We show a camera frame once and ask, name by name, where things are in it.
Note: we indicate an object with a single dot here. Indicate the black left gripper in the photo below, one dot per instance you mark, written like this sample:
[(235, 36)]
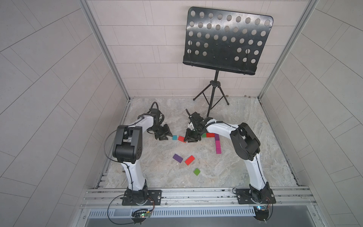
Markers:
[(162, 132)]

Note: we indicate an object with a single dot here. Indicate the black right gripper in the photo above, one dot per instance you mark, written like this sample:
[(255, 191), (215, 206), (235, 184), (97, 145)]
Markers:
[(191, 134)]

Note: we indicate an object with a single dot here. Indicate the dark purple block left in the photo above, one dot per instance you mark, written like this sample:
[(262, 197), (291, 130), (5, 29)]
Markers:
[(178, 158)]

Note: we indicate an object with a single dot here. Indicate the circuit board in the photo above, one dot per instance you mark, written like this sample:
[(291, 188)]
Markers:
[(261, 213), (140, 215)]

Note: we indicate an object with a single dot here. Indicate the aluminium frame rail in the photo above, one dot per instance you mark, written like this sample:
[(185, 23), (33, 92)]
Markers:
[(197, 197)]

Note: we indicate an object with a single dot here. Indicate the black music stand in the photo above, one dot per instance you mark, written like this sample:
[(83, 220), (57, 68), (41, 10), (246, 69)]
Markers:
[(227, 41)]

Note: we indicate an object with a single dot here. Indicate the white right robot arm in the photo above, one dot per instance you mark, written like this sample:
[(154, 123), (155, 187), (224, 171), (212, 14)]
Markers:
[(245, 143)]

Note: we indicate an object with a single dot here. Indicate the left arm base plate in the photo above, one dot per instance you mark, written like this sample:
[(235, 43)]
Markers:
[(142, 197)]

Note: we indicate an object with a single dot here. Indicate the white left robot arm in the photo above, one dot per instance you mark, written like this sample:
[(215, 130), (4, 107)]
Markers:
[(128, 146)]

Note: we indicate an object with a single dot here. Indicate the magenta long block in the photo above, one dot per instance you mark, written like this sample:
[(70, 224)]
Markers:
[(218, 146)]

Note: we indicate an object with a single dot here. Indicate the light green block front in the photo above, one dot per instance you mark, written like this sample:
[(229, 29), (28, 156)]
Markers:
[(197, 171)]

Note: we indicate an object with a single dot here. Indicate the right circuit board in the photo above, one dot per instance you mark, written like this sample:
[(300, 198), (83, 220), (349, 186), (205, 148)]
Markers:
[(261, 213)]

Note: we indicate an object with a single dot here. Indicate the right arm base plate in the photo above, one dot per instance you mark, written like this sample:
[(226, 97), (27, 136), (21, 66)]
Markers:
[(253, 196)]

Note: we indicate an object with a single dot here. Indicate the left circuit board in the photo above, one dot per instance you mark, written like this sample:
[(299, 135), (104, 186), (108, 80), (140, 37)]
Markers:
[(140, 215)]

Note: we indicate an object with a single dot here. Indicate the red block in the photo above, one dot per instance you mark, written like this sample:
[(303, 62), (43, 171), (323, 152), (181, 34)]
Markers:
[(181, 138), (210, 135), (189, 160)]

